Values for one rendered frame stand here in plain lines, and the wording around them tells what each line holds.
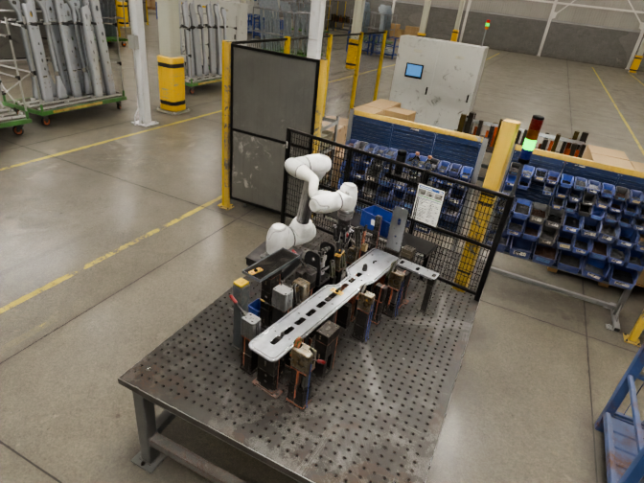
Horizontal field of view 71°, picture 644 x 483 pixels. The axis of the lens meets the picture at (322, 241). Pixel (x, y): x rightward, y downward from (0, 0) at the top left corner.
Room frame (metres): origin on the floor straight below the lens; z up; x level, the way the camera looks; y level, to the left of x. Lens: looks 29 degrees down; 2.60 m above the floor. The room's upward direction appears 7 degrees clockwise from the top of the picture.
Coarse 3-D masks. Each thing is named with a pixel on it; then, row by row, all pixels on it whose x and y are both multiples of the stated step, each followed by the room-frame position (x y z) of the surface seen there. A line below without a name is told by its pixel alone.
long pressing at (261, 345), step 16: (368, 256) 2.75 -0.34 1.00; (384, 256) 2.78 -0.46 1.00; (352, 272) 2.51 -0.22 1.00; (368, 272) 2.54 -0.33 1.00; (384, 272) 2.57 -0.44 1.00; (320, 288) 2.28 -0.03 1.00; (336, 288) 2.31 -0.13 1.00; (352, 288) 2.33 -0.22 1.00; (304, 304) 2.11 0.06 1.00; (336, 304) 2.15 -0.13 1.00; (288, 320) 1.95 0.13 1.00; (320, 320) 1.99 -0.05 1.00; (256, 336) 1.78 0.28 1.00; (272, 336) 1.80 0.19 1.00; (288, 336) 1.82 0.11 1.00; (304, 336) 1.84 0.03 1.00; (256, 352) 1.68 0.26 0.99; (272, 352) 1.69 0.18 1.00
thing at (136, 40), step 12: (132, 0) 8.41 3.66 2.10; (132, 12) 8.41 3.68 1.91; (132, 24) 8.42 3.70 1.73; (132, 36) 8.31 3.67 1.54; (144, 36) 8.51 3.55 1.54; (132, 48) 8.32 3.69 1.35; (144, 48) 8.49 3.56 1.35; (144, 60) 8.47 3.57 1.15; (144, 72) 8.45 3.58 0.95; (144, 84) 8.42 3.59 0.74; (144, 96) 8.40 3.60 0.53; (144, 108) 8.39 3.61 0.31; (144, 120) 8.39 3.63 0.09
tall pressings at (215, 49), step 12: (192, 12) 12.06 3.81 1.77; (216, 12) 12.55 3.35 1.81; (180, 24) 11.97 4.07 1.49; (192, 24) 12.08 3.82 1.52; (216, 24) 12.94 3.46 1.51; (180, 36) 11.94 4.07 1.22; (192, 36) 12.06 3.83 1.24; (216, 36) 12.92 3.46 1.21; (180, 48) 11.93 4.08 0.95; (192, 48) 11.90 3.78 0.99; (204, 48) 12.39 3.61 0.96; (216, 48) 12.90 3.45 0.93; (192, 60) 11.86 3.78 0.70; (204, 60) 12.38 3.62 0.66; (192, 72) 11.82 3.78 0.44; (204, 72) 12.33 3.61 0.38; (216, 72) 12.72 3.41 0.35
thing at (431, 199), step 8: (424, 184) 3.12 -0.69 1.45; (416, 192) 3.14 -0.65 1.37; (424, 192) 3.11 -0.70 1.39; (432, 192) 3.08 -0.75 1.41; (440, 192) 3.05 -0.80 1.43; (424, 200) 3.10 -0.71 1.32; (432, 200) 3.07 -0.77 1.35; (440, 200) 3.04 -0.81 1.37; (424, 208) 3.10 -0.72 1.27; (432, 208) 3.06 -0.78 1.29; (440, 208) 3.04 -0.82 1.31; (416, 216) 3.12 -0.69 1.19; (424, 216) 3.09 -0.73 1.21; (432, 216) 3.06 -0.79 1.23; (440, 216) 3.03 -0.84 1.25; (432, 224) 3.05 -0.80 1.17
